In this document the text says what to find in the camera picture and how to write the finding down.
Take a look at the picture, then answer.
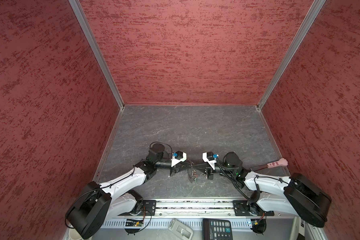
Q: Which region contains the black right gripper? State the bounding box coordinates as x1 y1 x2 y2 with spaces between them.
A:
192 160 236 181

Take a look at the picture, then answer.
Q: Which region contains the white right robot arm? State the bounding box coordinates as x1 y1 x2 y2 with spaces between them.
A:
202 152 332 228

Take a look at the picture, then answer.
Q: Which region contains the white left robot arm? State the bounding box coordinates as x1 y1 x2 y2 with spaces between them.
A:
65 142 193 240

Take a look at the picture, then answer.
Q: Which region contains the black desk calculator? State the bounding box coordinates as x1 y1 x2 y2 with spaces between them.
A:
202 219 233 240

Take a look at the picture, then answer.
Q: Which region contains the grey plastic device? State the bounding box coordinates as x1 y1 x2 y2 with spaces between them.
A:
168 219 194 240

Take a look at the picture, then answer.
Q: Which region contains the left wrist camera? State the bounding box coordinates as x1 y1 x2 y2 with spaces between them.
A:
171 151 187 167

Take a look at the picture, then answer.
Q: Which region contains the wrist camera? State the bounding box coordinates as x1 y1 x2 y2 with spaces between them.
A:
171 151 187 167
202 152 219 170

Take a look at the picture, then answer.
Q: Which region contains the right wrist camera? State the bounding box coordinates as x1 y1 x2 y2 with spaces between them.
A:
202 152 219 170

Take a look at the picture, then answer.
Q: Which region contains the aluminium mounting rail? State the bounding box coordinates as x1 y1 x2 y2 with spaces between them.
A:
106 194 298 220

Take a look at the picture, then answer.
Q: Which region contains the pink handled knife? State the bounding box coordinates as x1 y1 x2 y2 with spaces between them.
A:
251 158 288 172

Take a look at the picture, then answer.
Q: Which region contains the aluminium corner post left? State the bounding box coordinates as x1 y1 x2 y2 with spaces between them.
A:
69 0 125 110

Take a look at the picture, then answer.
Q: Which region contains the aluminium corner post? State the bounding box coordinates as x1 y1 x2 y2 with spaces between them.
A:
69 0 125 110
257 0 326 112

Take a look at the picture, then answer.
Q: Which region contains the aluminium corner post right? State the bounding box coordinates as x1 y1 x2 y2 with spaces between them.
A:
257 0 326 112

